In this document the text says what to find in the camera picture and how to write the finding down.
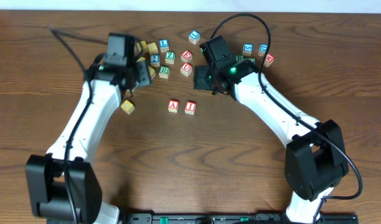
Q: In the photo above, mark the red U block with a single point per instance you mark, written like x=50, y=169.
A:
x=186, y=69

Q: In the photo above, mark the red A block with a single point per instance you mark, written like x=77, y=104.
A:
x=173, y=106

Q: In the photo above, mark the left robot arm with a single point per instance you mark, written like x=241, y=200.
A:
x=62, y=185

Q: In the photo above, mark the yellow block top left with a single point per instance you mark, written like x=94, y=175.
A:
x=142, y=47

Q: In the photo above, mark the red E block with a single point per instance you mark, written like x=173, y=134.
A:
x=186, y=56

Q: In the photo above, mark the blue 2 block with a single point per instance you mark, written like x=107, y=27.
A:
x=155, y=60

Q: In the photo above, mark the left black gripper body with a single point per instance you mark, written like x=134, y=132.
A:
x=139, y=75

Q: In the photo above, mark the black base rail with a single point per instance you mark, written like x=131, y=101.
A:
x=265, y=217

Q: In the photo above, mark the green Z block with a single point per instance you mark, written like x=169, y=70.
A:
x=170, y=57

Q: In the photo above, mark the yellow block middle left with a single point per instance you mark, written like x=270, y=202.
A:
x=141, y=59

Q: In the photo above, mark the blue D block right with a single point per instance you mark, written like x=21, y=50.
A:
x=262, y=50

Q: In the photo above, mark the blue l block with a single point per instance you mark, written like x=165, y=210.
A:
x=164, y=45
x=194, y=37

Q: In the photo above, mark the yellow block lower middle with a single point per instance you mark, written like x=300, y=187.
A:
x=152, y=72

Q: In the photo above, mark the yellow block bottom right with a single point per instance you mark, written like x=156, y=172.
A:
x=127, y=107

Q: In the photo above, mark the blue L block left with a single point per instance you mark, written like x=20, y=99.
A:
x=164, y=45

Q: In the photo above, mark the red M block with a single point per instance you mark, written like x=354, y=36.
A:
x=269, y=60

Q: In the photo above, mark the blue L block top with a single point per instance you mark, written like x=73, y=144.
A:
x=194, y=37

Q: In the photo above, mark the green R block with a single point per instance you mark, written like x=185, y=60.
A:
x=164, y=72

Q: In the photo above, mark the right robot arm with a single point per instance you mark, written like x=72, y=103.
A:
x=314, y=164

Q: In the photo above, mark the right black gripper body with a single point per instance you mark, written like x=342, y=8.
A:
x=205, y=78

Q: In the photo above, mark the blue S block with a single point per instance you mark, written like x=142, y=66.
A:
x=247, y=49

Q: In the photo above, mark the red I block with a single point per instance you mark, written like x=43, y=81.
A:
x=190, y=107

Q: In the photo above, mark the yellow block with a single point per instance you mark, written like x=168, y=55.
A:
x=142, y=47
x=141, y=59
x=152, y=48
x=152, y=72
x=127, y=107

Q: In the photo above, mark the green B block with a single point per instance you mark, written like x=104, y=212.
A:
x=239, y=57

